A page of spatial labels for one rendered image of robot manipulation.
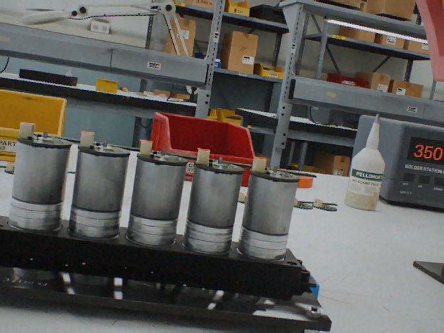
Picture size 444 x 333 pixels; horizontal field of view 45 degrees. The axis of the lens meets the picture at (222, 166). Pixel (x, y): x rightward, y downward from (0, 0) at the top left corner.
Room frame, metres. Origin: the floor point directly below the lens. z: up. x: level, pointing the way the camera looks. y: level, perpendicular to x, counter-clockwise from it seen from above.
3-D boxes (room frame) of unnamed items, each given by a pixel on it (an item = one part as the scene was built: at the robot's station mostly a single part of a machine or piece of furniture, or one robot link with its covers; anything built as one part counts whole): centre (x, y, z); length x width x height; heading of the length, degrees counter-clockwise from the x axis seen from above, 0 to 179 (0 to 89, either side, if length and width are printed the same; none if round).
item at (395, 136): (0.67, -0.24, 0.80); 0.15 x 0.12 x 0.10; 5
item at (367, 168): (0.56, -0.15, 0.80); 0.03 x 0.03 x 0.10
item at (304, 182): (0.65, -0.08, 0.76); 0.06 x 0.06 x 0.01
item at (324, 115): (3.00, -0.53, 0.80); 0.15 x 0.12 x 0.10; 37
